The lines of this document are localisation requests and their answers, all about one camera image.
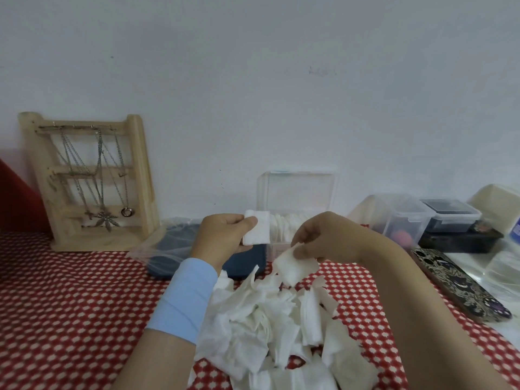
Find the phone with patterned case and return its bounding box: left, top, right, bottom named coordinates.
left=410, top=247, right=512, bottom=323

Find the red checkered tablecloth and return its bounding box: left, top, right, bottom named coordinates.
left=0, top=229, right=520, bottom=390

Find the clear plastic water bottle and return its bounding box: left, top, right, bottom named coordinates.
left=485, top=214, right=520, bottom=297

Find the light blue wristband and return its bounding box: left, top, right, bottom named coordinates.
left=144, top=257, right=219, bottom=345

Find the black tray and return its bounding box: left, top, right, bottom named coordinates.
left=418, top=225, right=504, bottom=254

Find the wooden jewelry stand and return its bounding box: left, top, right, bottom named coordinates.
left=18, top=112, right=161, bottom=252

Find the person's left forearm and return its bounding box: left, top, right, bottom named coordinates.
left=113, top=328, right=198, bottom=390

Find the person's right hand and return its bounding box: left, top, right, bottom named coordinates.
left=290, top=211, right=382, bottom=264

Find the pile of white cotton pads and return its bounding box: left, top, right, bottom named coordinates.
left=188, top=263, right=381, bottom=390

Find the clear container with black contents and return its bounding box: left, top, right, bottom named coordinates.
left=420, top=198, right=483, bottom=233

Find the person's right forearm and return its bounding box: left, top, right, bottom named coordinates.
left=357, top=235, right=512, bottom=390

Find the dark blue pouch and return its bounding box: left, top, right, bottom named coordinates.
left=146, top=223, right=268, bottom=281

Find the clear lidded plastic container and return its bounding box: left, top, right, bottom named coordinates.
left=347, top=193, right=436, bottom=246

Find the beige plastic tub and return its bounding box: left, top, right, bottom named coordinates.
left=467, top=183, right=520, bottom=234

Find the person's left hand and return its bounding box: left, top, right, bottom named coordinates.
left=191, top=213, right=259, bottom=272

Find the white cloth square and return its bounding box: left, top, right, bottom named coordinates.
left=272, top=244, right=320, bottom=287
left=242, top=210, right=272, bottom=245

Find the leaf pendant necklace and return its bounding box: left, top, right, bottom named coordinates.
left=93, top=129, right=121, bottom=232

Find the clear cotton pad box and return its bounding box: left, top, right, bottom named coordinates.
left=256, top=171, right=340, bottom=264

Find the clear plastic bag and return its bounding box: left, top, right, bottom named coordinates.
left=128, top=217, right=204, bottom=277

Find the red framed mirror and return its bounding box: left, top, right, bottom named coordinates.
left=0, top=158, right=51, bottom=234

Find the pink makeup sponge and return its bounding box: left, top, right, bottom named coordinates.
left=392, top=227, right=415, bottom=245

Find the ring pendant necklace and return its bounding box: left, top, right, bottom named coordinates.
left=113, top=132, right=135, bottom=218

